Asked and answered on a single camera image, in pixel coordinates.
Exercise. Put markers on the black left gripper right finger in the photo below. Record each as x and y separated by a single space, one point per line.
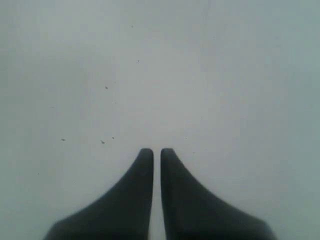
192 212

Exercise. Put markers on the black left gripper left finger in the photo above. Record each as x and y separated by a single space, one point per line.
122 213

